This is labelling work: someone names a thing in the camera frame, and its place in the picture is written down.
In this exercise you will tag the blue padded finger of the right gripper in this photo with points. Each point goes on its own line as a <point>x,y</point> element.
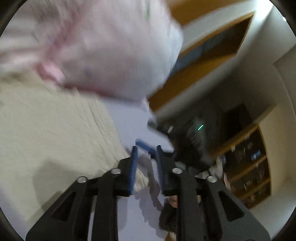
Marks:
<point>145,146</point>

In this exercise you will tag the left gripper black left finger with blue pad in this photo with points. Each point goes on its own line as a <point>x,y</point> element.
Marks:
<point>87,210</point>

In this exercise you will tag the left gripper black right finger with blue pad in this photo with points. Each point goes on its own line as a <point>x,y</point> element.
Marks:
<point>206,210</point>

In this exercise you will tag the beige cable knit sweater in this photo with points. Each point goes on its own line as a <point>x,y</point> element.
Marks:
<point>48,139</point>

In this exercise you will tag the wooden bookshelf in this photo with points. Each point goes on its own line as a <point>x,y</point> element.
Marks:
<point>245,164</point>

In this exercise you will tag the pink floral pillow right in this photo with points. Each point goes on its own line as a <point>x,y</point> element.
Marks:
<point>123,49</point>

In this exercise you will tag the wooden headboard frame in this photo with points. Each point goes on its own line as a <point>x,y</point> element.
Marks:
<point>213,33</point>

